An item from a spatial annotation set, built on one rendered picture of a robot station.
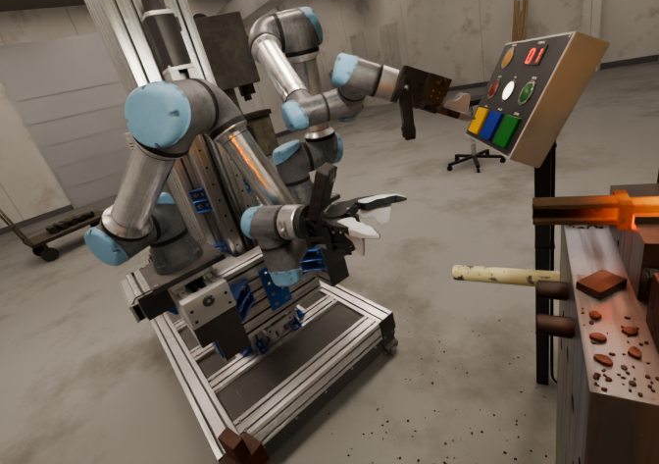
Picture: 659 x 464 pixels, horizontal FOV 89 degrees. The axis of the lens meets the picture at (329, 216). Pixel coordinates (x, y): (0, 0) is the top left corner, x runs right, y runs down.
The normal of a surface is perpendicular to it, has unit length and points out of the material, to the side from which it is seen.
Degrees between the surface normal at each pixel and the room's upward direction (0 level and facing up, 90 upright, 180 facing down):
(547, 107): 90
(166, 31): 90
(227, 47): 90
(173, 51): 90
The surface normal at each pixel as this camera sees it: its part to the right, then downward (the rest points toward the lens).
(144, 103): -0.21, 0.35
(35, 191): 0.61, 0.16
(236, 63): 0.43, 0.25
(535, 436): -0.24, -0.90
